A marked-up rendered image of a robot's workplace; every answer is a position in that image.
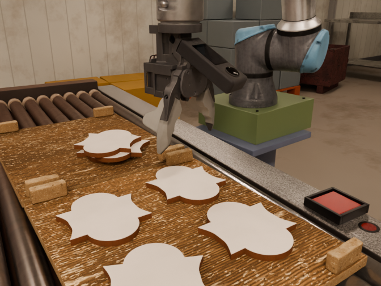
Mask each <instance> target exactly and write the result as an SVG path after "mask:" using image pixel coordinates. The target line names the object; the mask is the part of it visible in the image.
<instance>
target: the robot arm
mask: <svg viewBox="0 0 381 286"><path fill-rule="evenodd" d="M281 5H282V20H281V21H280V22H279V23H278V24H277V29H276V27H275V24H267V25H263V26H255V27H248V28H241V29H238V30H237V32H236V34H235V43H234V46H235V66H233V65H232V64H231V63H229V62H228V61H227V60H226V59H225V58H223V57H222V56H221V55H220V54H218V53H217V52H216V51H215V50H214V49H212V48H211V47H210V46H208V45H207V44H206V43H205V42H203V41H202V40H201V39H200V38H199V37H197V38H191V37H192V33H198V32H202V23H200V21H203V19H204V0H156V19H157V20H158V21H160V23H158V25H149V33H154V34H156V54H155V55H151V56H150V59H149V62H144V63H143V68H144V81H145V93H147V94H152V95H154V96H155V97H159V98H162V99H161V100H160V102H159V105H158V107H157V109H156V110H154V111H151V112H148V113H146V114H145V115H144V117H143V120H142V121H143V124H144V125H145V126H146V127H148V128H149V129H151V130H152V131H154V132H155V133H157V138H156V148H157V153H158V154H162V153H163V152H164V151H165V150H166V149H167V148H168V147H169V146H170V141H171V136H172V134H173V132H174V128H175V123H176V120H177V119H178V118H179V117H180V114H181V111H182V107H181V104H180V101H179V100H180V99H181V100H183V101H185V102H186V104H187V106H188V107H189V108H191V109H193V110H195V111H197V112H200V113H202V115H203V116H204V117H205V122H206V123H205V124H206V126H207V128H208V130H209V131H210V130H212V129H213V125H214V115H215V107H214V103H215V98H214V88H213V83H214V84H215V85H216V86H217V87H218V88H219V89H221V90H222V91H223V92H224V93H225V94H229V103H230V104H231V105H233V106H236V107H242V108H265V107H271V106H274V105H276V104H277V99H278V96H277V93H276V88H275V85H274V81H273V71H274V70H276V71H284V72H298V73H314V72H316V71H318V70H319V69H320V67H321V66H322V64H323V62H324V59H325V56H326V54H327V50H328V44H329V32H328V30H325V29H322V28H321V20H320V19H319V18H318V17H317V16H316V0H281ZM152 56H154V58H152V59H151V57H152ZM155 56H156V58H155ZM190 97H191V98H190Z"/></svg>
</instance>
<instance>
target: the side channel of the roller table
mask: <svg viewBox="0 0 381 286"><path fill-rule="evenodd" d="M90 89H95V90H98V82H97V81H96V80H94V79H84V80H77V81H66V82H56V83H45V84H38V85H27V86H16V87H5V88H0V100H2V101H4V102H6V104H8V101H9V100H10V99H11V98H16V99H19V100H20V101H21V102H22V100H23V98H25V97H27V96H30V97H32V98H34V99H35V101H36V98H37V97H38V96H39V95H45V96H47V97H48V98H50V96H51V95H52V94H55V93H56V94H60V95H61V96H63V94H64V93H65V92H72V93H73V94H75V93H76V92H77V91H79V90H81V91H85V92H86V93H88V91H89V90H90Z"/></svg>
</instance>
